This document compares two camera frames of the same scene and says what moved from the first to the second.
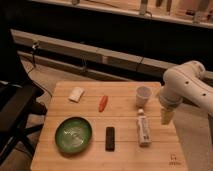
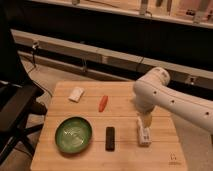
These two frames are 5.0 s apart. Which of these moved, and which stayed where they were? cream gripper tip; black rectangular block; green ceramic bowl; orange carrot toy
Moved: cream gripper tip
Stayed: orange carrot toy; black rectangular block; green ceramic bowl
